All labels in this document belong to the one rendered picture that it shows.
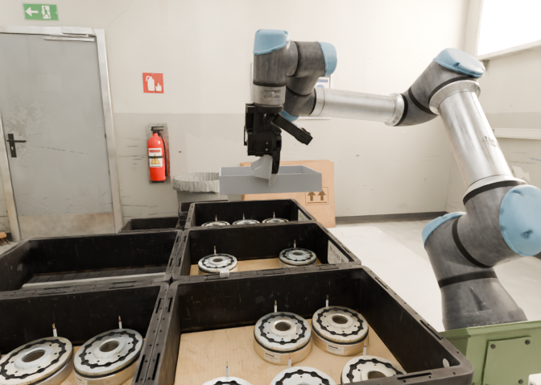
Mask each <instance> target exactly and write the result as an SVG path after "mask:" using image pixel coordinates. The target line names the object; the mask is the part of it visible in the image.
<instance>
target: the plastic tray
mask: <svg viewBox="0 0 541 385"><path fill-rule="evenodd" d="M253 171H254V170H253V169H252V168H251V167H250V166H248V167H220V171H219V185H220V196H221V195H243V194H266V193H310V192H322V173H321V172H318V171H316V170H314V169H311V168H309V167H306V166H304V165H283V166H279V171H278V174H277V177H276V179H275V182H274V183H273V184H272V185H271V187H268V183H269V180H268V179H264V178H260V177H256V176H254V174H253Z"/></svg>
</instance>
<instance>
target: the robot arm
mask: <svg viewBox="0 0 541 385"><path fill-rule="evenodd" d="M253 54H254V65H253V86H252V101H253V103H246V112H245V125H244V144H243V146H247V151H246V152H247V156H251V155H254V156H255V157H259V159H257V160H255V161H254V162H252V163H251V165H250V167H251V168H252V169H253V170H254V171H253V174H254V176H256V177H260V178H264V179H268V180H269V183H268V187H271V185H272V184H273V183H274V182H275V179H276V177H277V174H278V171H279V164H280V152H281V150H282V135H281V133H282V130H281V129H283V130H285V131H286V132H287V133H288V134H290V135H292V136H293V137H295V139H296V140H297V141H298V142H299V143H302V144H305V145H307V146H308V144H309V143H310V142H311V141H312V140H313V137H312V136H311V133H310V132H309V131H308V130H307V129H304V128H303V127H302V128H301V127H299V126H298V125H296V124H295V123H294V121H295V120H297V119H298V118H299V117H300V115H301V114H305V115H315V116H323V117H332V118H348V119H357V120H366V121H375V122H384V124H385V125H387V126H414V125H419V124H422V123H425V122H429V121H431V120H432V119H434V118H436V117H438V116H440V118H441V121H442V123H443V125H444V129H445V131H446V134H447V136H448V140H449V142H450V145H451V147H452V151H453V153H454V156H455V158H456V161H457V164H458V167H459V169H460V173H461V175H462V177H463V180H464V182H465V186H466V188H467V192H466V193H465V195H464V196H463V198H462V201H463V203H464V206H465V210H466V213H464V212H455V213H448V214H445V215H444V216H443V217H438V218H436V219H434V220H432V221H430V222H429V223H427V224H426V225H425V227H424V228H423V230H422V239H423V247H424V250H425V251H426V252H427V256H428V258H429V260H430V263H431V265H432V270H433V272H434V275H435V277H436V281H437V283H438V286H439V289H440V293H441V311H442V323H443V326H444V330H445V331H446V330H452V329H462V328H468V327H476V326H483V325H497V324H505V323H512V322H520V321H528V320H527V316H526V314H525V313H524V311H523V310H522V308H521V307H518V305H517V304H516V302H515V301H514V299H513V298H512V297H511V295H510V294H509V293H508V291H507V290H506V289H505V288H504V287H503V286H502V285H501V283H500V281H499V279H498V277H497V275H496V273H495V270H494V268H493V267H495V266H497V265H500V264H503V263H508V262H510V261H513V260H516V259H520V258H523V257H526V256H532V255H537V254H538V253H539V252H540V251H541V189H539V188H536V187H535V186H532V185H528V184H527V182H525V181H524V180H519V179H516V178H514V176H513V174H512V172H511V170H510V167H509V165H508V163H507V162H506V159H505V157H504V155H503V153H502V150H501V148H500V147H499V145H498V141H497V140H496V138H495V136H494V133H493V131H492V129H491V127H490V125H489V123H488V121H487V118H486V116H485V114H484V112H483V110H482V108H481V105H480V103H479V101H478V98H479V96H480V94H481V87H480V85H479V84H478V82H477V79H478V78H481V77H482V75H483V73H484V72H485V68H484V66H483V65H482V64H481V62H479V61H478V60H477V59H476V58H474V57H473V56H471V55H469V54H468V53H467V52H463V51H461V50H459V49H456V48H445V49H444V50H442V51H441V52H440V53H439V54H438V55H437V56H436V57H434V58H433V59H432V62H431V63H430V64H429V65H428V66H427V67H426V68H425V69H424V71H423V72H422V73H421V74H420V75H419V76H418V78H417V79H416V80H415V81H414V82H413V84H412V85H411V86H410V87H409V88H408V89H407V90H406V91H404V92H403V93H391V94H390V95H389V96H388V95H381V94H374V93H362V92H355V91H348V90H341V89H329V88H322V87H315V86H316V83H317V81H318V80H319V78H320V77H328V76H330V75H332V74H333V73H334V72H335V70H336V68H337V62H338V55H337V50H336V48H335V47H334V46H333V45H332V44H331V43H326V42H319V41H315V42H312V41H293V40H291V39H290V33H289V31H286V30H275V29H258V30H257V31H256V32H255V35H254V50H253ZM264 114H265V115H264ZM280 128H281V129H280ZM246 133H247V140H246Z"/></svg>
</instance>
